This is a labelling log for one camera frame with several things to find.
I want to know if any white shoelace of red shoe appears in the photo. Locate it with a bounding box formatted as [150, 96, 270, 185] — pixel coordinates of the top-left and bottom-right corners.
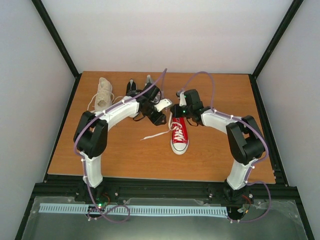
[140, 112, 186, 144]

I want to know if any red canvas sneaker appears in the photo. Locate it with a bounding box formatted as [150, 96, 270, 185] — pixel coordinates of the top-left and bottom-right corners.
[170, 117, 189, 155]

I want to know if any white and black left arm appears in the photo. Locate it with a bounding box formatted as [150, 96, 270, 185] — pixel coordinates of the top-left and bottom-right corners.
[73, 90, 172, 202]

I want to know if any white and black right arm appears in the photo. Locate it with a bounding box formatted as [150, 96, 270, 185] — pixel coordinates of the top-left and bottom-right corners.
[170, 89, 269, 191]

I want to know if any grey canvas sneaker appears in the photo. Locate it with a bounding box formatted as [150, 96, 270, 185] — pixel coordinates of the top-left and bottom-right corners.
[144, 74, 162, 104]

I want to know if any black canvas sneaker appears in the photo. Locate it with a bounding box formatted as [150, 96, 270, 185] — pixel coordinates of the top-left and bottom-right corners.
[125, 78, 137, 97]

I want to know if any cream high-top sneaker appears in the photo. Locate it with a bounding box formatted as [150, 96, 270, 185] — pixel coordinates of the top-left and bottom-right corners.
[94, 77, 114, 112]

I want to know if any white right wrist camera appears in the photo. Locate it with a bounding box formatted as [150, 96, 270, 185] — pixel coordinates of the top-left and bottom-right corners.
[176, 88, 187, 107]

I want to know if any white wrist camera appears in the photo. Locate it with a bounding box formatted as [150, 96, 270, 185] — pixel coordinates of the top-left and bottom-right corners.
[154, 98, 173, 112]
[176, 88, 187, 107]

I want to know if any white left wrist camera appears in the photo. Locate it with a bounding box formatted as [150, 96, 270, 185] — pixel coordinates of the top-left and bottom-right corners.
[154, 98, 173, 112]

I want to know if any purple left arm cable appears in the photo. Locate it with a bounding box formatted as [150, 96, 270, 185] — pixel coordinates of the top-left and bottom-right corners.
[73, 67, 168, 223]

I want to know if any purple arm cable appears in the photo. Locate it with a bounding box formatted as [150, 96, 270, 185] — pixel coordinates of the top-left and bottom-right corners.
[177, 71, 272, 224]
[73, 67, 168, 223]

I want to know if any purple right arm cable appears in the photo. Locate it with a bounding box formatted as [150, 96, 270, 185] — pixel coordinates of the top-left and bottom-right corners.
[177, 71, 272, 224]

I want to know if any black aluminium frame rail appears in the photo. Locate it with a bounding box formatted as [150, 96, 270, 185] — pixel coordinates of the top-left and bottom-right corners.
[31, 175, 302, 206]

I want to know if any light blue slotted cable duct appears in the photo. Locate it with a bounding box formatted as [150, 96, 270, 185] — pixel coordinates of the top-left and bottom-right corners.
[38, 203, 228, 218]

